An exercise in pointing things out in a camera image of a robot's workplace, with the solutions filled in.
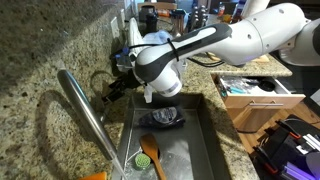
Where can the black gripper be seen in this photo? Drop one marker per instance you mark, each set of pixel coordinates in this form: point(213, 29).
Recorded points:
point(128, 80)

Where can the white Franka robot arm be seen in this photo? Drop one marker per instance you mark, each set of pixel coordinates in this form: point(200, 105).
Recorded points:
point(240, 36)

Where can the white dish rack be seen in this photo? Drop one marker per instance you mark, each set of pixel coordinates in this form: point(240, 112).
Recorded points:
point(121, 65)

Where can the steel faucet spout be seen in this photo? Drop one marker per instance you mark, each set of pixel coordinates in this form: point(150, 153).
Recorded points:
point(83, 110)

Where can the dark blue bowl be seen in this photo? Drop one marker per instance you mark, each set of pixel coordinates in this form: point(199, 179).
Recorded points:
point(161, 117)

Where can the wooden spatula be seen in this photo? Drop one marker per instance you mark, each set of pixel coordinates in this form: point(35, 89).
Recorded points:
point(150, 145)

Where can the black bottle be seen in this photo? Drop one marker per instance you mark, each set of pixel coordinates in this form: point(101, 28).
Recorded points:
point(151, 22)

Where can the orange object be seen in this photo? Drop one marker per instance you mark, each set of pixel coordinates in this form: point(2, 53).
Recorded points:
point(95, 176)

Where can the stainless steel sink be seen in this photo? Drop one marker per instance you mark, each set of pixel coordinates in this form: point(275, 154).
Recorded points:
point(193, 146)

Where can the black knife block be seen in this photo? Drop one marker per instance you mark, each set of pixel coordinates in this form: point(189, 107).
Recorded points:
point(198, 16)

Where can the wooden drawer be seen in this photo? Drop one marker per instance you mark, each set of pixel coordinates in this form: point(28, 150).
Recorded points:
point(263, 100)

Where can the wooden cutting board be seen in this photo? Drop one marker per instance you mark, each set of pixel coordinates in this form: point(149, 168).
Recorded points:
point(263, 59)

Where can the black round lid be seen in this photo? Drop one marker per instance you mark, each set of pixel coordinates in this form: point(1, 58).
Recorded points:
point(266, 86)

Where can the white wall outlet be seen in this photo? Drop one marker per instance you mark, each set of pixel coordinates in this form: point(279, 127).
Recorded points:
point(114, 27)

